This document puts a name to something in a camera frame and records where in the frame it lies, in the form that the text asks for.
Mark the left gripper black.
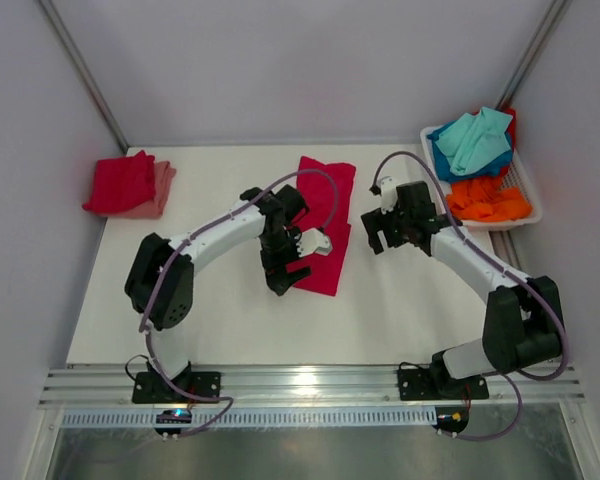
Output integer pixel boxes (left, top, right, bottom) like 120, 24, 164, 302
260, 227, 312, 296

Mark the magenta t shirt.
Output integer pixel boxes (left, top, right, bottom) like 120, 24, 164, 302
292, 156, 356, 297

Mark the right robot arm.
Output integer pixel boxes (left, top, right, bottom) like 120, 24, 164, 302
361, 177, 566, 397

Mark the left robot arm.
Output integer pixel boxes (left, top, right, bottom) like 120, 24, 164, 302
124, 185, 331, 403

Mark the blue t shirt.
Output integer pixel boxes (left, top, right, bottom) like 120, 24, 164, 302
421, 125, 514, 184

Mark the orange t shirt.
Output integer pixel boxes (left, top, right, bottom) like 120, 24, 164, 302
446, 177, 533, 223

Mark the turquoise t shirt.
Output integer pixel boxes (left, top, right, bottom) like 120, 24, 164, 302
435, 107, 511, 176

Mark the white plastic basket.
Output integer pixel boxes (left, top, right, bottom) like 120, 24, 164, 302
419, 123, 544, 234

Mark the folded salmon pink t shirt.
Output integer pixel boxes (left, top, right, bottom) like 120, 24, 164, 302
122, 161, 177, 220

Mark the red t shirt in basket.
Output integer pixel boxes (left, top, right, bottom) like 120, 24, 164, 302
501, 108, 517, 151

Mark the left black connector board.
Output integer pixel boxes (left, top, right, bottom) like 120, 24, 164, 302
154, 408, 192, 441

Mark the black connector board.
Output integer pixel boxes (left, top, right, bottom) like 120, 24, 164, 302
154, 408, 192, 441
433, 410, 469, 437

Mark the folded red t shirt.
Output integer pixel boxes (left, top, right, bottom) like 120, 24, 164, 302
82, 150, 156, 216

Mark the right black connector board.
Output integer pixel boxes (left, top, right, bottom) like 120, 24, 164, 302
433, 410, 469, 437

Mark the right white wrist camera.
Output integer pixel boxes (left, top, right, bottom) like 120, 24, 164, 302
370, 176, 398, 215

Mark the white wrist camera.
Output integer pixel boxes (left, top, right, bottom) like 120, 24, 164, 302
370, 176, 398, 215
296, 228, 333, 258

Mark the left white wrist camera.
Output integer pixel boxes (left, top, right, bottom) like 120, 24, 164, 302
296, 228, 333, 258

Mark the aluminium front rail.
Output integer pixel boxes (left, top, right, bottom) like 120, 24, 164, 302
38, 364, 586, 409

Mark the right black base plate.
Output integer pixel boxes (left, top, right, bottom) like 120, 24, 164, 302
396, 362, 490, 401

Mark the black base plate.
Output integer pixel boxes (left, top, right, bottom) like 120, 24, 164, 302
396, 362, 490, 401
131, 370, 221, 405

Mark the slotted white cable duct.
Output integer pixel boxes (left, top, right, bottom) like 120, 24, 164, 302
60, 405, 436, 429

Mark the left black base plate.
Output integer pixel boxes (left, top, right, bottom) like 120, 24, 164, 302
131, 370, 221, 405

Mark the right aluminium corner post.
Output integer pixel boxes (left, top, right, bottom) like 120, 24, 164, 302
496, 0, 573, 110

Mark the aluminium corner post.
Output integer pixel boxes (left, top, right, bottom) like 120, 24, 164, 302
496, 0, 573, 110
34, 0, 130, 153

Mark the left aluminium corner post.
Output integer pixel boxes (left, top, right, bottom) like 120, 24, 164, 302
34, 0, 130, 153

